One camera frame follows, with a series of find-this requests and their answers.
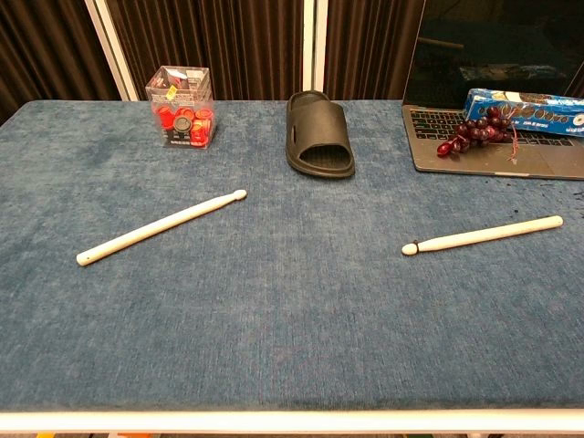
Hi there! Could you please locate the plain white drumstick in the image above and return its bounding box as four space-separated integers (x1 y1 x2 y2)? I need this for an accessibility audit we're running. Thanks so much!
76 189 248 267

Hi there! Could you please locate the white drumstick with black ring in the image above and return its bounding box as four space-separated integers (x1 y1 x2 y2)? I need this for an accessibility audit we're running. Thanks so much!
401 214 565 256

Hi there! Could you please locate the blue fabric table cover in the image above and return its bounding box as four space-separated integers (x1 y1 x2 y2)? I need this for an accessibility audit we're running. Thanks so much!
0 99 584 413

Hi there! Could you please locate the black rubber slide sandal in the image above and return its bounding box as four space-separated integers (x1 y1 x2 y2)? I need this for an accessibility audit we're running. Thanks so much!
285 89 356 179

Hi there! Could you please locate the clear box of red caps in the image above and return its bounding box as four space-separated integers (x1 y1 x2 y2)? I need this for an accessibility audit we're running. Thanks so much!
144 65 217 150

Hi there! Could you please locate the dark brown curtain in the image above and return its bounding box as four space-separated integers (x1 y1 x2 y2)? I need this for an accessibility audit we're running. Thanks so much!
0 0 584 127

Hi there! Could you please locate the bunch of dark red grapes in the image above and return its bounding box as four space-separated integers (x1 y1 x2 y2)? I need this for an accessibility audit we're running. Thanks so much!
436 106 521 163

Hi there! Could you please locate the grey open laptop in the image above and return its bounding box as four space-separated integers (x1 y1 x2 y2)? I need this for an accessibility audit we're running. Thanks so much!
401 0 584 182

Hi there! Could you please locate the blue cookie package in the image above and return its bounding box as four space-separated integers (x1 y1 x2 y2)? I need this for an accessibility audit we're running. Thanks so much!
463 88 584 139

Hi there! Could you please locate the upright white frame post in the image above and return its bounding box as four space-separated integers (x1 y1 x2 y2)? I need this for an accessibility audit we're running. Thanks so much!
301 0 329 95

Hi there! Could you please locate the white table edge rail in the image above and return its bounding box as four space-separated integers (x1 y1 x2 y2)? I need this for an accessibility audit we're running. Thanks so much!
0 409 584 434

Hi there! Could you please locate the slanted white frame post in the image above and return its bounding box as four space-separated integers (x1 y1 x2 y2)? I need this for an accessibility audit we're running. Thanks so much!
83 0 140 102

